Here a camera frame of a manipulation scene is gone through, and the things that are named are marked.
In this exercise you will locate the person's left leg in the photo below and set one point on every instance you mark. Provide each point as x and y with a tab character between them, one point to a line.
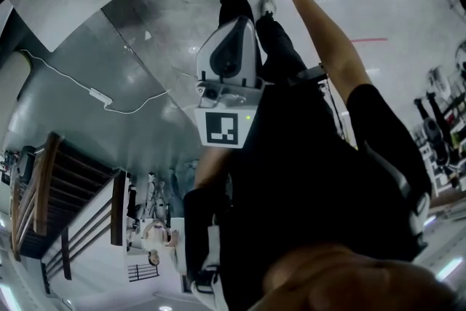
234	5

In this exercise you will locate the wooden staircase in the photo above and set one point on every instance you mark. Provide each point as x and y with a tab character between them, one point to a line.
62	193

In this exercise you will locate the white paper scrap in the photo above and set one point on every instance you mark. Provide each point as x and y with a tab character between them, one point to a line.
147	35

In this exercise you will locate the person's right forearm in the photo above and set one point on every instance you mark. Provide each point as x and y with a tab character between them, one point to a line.
327	36

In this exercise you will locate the person's leg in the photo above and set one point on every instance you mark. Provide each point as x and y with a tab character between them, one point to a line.
280	47
234	5

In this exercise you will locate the grey waist box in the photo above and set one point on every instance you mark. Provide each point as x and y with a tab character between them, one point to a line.
315	72

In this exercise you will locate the person's right white shoe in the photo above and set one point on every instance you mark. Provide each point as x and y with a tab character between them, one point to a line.
267	5

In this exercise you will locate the person's black shirt torso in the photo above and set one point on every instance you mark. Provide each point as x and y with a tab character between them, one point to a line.
291	175

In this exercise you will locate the person's left forearm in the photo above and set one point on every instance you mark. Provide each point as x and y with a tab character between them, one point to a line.
211	167

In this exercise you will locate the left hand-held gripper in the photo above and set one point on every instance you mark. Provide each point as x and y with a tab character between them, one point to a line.
222	127

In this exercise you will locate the black metal railing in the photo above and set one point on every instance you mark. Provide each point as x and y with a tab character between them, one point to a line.
143	272

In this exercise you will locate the person's right leg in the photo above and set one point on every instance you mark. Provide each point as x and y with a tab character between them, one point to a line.
280	47

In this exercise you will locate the beige cylindrical post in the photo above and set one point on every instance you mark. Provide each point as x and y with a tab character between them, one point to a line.
14	80

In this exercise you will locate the red floor tape strip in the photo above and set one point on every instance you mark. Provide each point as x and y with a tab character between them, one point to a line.
367	40

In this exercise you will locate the person's head and neck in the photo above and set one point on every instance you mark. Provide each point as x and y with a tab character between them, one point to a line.
346	284

